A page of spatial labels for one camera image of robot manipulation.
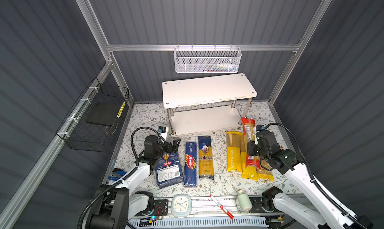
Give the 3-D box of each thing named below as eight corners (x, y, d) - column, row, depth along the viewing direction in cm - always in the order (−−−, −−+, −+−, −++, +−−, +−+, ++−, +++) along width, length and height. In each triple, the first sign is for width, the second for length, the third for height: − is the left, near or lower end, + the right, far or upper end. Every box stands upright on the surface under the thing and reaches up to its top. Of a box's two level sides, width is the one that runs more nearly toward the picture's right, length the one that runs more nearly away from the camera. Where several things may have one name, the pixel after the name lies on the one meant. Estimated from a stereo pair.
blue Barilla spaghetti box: (184, 187, 81) (183, 185, 79) (186, 144, 98) (185, 141, 95) (196, 187, 81) (196, 185, 78) (196, 144, 98) (196, 141, 95)
